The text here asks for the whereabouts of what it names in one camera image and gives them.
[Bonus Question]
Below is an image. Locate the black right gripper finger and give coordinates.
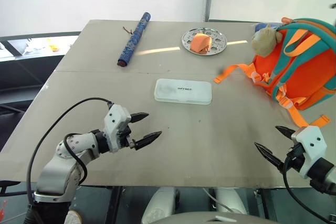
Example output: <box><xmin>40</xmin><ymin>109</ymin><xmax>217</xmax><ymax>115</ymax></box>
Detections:
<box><xmin>275</xmin><ymin>125</ymin><xmax>297</xmax><ymax>140</ymax></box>
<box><xmin>254</xmin><ymin>142</ymin><xmax>285</xmax><ymax>171</ymax></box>

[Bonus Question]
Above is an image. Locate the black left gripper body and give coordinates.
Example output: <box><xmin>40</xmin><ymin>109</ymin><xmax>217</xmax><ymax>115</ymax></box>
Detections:
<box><xmin>119</xmin><ymin>122</ymin><xmax>138</xmax><ymax>151</ymax></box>

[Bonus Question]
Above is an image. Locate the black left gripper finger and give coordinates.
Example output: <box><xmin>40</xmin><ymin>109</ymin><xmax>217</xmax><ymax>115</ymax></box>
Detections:
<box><xmin>133</xmin><ymin>131</ymin><xmax>163</xmax><ymax>152</ymax></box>
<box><xmin>130</xmin><ymin>112</ymin><xmax>150</xmax><ymax>124</ymax></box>

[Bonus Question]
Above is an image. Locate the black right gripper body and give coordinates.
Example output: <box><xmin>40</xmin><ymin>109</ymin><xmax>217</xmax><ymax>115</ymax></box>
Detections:
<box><xmin>281</xmin><ymin>142</ymin><xmax>306</xmax><ymax>173</ymax></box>

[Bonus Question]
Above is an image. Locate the white plastic case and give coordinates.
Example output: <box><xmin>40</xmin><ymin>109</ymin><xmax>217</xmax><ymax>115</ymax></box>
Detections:
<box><xmin>153</xmin><ymin>78</ymin><xmax>213</xmax><ymax>106</ymax></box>

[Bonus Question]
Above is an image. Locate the orange and teal backpack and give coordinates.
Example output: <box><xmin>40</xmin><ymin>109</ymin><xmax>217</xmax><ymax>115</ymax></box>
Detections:
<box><xmin>213</xmin><ymin>17</ymin><xmax>336</xmax><ymax>128</ymax></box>

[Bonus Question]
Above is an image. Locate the white rounded robot leg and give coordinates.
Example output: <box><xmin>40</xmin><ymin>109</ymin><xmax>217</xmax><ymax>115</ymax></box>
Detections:
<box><xmin>213</xmin><ymin>188</ymin><xmax>248</xmax><ymax>215</ymax></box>
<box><xmin>141</xmin><ymin>187</ymin><xmax>181</xmax><ymax>224</ymax></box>

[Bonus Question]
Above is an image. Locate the black table leg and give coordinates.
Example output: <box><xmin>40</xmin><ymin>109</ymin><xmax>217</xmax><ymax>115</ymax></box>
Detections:
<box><xmin>107</xmin><ymin>186</ymin><xmax>124</xmax><ymax>224</ymax></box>

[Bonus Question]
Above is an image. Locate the rolled blue patterned mat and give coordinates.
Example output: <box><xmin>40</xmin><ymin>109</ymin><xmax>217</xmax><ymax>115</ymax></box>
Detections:
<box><xmin>117</xmin><ymin>12</ymin><xmax>152</xmax><ymax>68</ymax></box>

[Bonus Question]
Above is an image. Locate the grey rounded robot body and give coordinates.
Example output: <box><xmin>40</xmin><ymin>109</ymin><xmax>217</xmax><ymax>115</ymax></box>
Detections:
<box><xmin>146</xmin><ymin>211</ymin><xmax>266</xmax><ymax>224</ymax></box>

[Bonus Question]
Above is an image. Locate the beige plush toy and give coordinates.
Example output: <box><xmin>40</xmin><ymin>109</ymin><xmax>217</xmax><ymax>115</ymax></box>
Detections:
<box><xmin>251</xmin><ymin>24</ymin><xmax>284</xmax><ymax>58</ymax></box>

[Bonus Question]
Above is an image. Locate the folded orange cloth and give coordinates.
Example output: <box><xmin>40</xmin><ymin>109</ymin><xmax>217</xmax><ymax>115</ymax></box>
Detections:
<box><xmin>190</xmin><ymin>33</ymin><xmax>213</xmax><ymax>54</ymax></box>

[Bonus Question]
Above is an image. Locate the perforated silver metal plate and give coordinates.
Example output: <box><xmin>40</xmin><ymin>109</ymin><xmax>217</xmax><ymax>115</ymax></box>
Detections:
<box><xmin>181</xmin><ymin>27</ymin><xmax>228</xmax><ymax>57</ymax></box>

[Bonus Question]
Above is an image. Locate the yellow background object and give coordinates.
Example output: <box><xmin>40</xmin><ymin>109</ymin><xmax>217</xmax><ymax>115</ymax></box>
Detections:
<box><xmin>47</xmin><ymin>38</ymin><xmax>60</xmax><ymax>52</ymax></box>

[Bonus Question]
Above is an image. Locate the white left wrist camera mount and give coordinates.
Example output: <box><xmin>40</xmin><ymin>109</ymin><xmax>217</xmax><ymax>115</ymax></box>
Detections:
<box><xmin>103</xmin><ymin>104</ymin><xmax>132</xmax><ymax>154</ymax></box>

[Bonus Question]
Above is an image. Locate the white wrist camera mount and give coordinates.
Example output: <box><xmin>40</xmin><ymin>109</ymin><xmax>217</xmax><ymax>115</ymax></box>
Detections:
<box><xmin>103</xmin><ymin>104</ymin><xmax>132</xmax><ymax>154</ymax></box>
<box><xmin>290</xmin><ymin>125</ymin><xmax>329</xmax><ymax>179</ymax></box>

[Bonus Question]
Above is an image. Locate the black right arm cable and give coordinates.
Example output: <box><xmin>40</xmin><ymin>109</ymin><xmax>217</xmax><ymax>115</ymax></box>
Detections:
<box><xmin>282</xmin><ymin>155</ymin><xmax>336</xmax><ymax>224</ymax></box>

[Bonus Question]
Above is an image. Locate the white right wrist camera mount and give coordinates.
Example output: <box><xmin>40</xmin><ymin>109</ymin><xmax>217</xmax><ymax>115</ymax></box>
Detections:
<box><xmin>290</xmin><ymin>125</ymin><xmax>329</xmax><ymax>179</ymax></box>

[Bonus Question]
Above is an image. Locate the long black left arm cable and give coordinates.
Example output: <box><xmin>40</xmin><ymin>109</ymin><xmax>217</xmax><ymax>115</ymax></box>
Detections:
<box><xmin>25</xmin><ymin>97</ymin><xmax>114</xmax><ymax>209</ymax></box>

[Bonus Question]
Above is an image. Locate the short black left arm cable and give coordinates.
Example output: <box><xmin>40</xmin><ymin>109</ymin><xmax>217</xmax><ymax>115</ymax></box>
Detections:
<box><xmin>63</xmin><ymin>133</ymin><xmax>88</xmax><ymax>186</ymax></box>

